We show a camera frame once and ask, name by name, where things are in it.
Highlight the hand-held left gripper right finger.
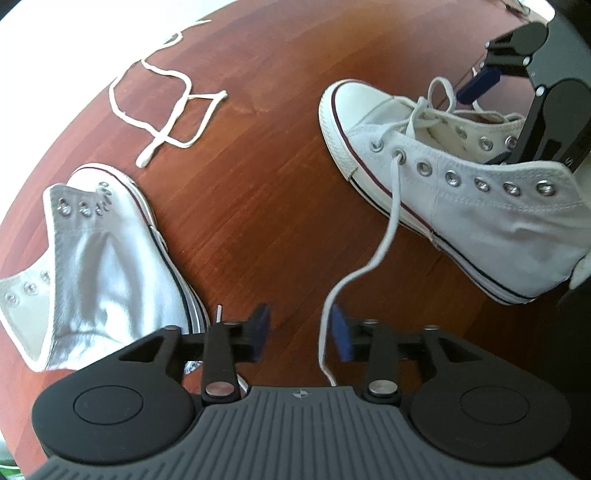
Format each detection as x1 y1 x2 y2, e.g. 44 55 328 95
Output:
331 304 485 405

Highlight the white high-top canvas shoe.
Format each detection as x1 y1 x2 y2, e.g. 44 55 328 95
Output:
0 164 208 374
318 80 591 305

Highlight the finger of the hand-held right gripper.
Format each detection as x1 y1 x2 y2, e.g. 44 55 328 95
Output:
484 86 588 174
456 32 533 105

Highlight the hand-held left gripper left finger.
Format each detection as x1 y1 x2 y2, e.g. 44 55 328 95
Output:
117 303 271 404

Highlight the white shoelace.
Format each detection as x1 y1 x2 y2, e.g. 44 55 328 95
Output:
215 76 525 387
109 19 228 168

